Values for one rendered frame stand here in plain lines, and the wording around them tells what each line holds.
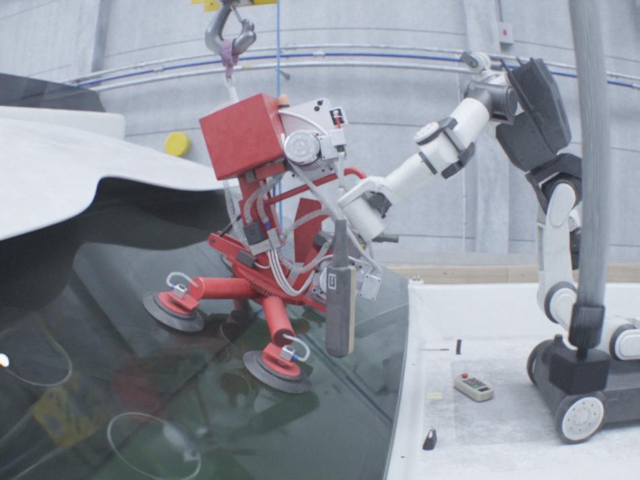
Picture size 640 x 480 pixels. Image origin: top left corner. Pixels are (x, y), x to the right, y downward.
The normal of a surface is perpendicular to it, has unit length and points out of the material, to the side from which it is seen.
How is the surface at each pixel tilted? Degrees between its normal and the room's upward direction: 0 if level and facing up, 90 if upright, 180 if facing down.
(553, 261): 90
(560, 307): 90
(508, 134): 114
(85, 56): 90
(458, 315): 90
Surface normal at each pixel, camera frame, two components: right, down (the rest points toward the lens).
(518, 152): -0.44, 0.53
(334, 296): -0.71, 0.11
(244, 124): -0.18, 0.15
